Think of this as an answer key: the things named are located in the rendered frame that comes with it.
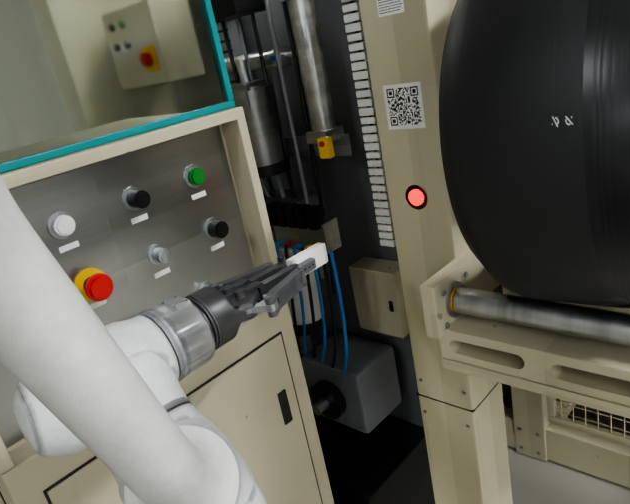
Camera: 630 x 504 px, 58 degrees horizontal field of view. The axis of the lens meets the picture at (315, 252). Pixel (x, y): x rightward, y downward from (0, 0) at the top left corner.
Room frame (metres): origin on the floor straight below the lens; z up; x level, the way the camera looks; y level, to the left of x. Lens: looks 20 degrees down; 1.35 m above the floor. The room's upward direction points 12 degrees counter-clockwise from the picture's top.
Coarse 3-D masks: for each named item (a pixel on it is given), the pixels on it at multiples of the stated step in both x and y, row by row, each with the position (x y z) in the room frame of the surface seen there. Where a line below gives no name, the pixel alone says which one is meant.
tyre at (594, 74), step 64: (512, 0) 0.69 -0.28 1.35; (576, 0) 0.64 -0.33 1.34; (448, 64) 0.74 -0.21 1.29; (512, 64) 0.66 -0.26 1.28; (576, 64) 0.61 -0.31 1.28; (448, 128) 0.71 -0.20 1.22; (512, 128) 0.64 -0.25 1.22; (448, 192) 0.74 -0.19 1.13; (512, 192) 0.64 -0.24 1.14; (576, 192) 0.59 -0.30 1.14; (512, 256) 0.67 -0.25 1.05; (576, 256) 0.62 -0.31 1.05
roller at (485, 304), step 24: (456, 288) 0.86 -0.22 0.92; (456, 312) 0.85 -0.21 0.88; (480, 312) 0.81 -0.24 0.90; (504, 312) 0.78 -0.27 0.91; (528, 312) 0.75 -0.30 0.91; (552, 312) 0.73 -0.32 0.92; (576, 312) 0.71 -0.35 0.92; (600, 312) 0.69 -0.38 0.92; (576, 336) 0.71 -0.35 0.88; (600, 336) 0.68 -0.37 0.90; (624, 336) 0.65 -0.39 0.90
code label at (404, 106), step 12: (396, 84) 0.97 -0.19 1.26; (408, 84) 0.96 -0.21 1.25; (384, 96) 0.99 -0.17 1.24; (396, 96) 0.98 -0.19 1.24; (408, 96) 0.96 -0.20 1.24; (420, 96) 0.94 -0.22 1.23; (396, 108) 0.98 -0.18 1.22; (408, 108) 0.96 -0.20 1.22; (420, 108) 0.94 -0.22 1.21; (396, 120) 0.98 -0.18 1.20; (408, 120) 0.96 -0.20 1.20; (420, 120) 0.95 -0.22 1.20
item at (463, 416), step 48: (432, 0) 0.93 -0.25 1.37; (384, 48) 0.98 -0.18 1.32; (432, 48) 0.92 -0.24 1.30; (432, 96) 0.93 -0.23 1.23; (384, 144) 1.01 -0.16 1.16; (432, 144) 0.93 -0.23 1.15; (432, 192) 0.94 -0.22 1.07; (432, 240) 0.95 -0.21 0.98; (432, 384) 0.98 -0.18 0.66; (480, 384) 0.95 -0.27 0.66; (432, 432) 1.00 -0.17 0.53; (480, 432) 0.93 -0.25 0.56; (432, 480) 1.01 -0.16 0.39; (480, 480) 0.92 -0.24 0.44
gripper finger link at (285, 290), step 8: (296, 272) 0.70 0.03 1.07; (304, 272) 0.71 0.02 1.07; (288, 280) 0.68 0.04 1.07; (296, 280) 0.69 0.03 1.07; (272, 288) 0.67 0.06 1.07; (280, 288) 0.66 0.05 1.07; (288, 288) 0.67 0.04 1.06; (296, 288) 0.69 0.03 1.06; (272, 296) 0.64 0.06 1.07; (280, 296) 0.66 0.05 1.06; (288, 296) 0.67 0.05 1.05; (272, 304) 0.63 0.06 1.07; (280, 304) 0.65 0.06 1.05; (272, 312) 0.63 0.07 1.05
